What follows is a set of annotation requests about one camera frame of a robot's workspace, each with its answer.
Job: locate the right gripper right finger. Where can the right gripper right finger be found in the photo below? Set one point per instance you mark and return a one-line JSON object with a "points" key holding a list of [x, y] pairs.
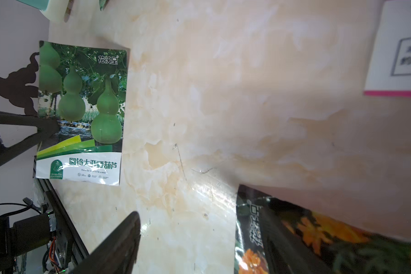
{"points": [[284, 252]]}

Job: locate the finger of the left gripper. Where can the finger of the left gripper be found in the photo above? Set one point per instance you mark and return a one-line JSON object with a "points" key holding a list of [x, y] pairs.
{"points": [[19, 133]]}

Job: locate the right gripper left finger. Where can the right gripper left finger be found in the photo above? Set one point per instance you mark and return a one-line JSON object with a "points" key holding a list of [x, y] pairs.
{"points": [[118, 253]]}

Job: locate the marigold seed packet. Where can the marigold seed packet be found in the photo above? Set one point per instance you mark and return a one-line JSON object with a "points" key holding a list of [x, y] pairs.
{"points": [[343, 248]]}

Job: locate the green gourd packet front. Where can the green gourd packet front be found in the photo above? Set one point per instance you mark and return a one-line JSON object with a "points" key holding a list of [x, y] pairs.
{"points": [[82, 89]]}

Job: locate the green gourd packet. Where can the green gourd packet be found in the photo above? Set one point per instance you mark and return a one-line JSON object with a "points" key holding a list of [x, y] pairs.
{"points": [[102, 4], [82, 89]]}

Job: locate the hollyhock seed packet front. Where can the hollyhock seed packet front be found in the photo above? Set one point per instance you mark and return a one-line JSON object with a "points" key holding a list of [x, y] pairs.
{"points": [[389, 73]]}

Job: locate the mint green toaster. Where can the mint green toaster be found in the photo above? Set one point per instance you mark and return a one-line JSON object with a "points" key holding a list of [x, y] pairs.
{"points": [[53, 10]]}

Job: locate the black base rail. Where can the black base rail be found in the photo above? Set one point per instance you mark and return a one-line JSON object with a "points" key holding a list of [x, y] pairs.
{"points": [[33, 226]]}

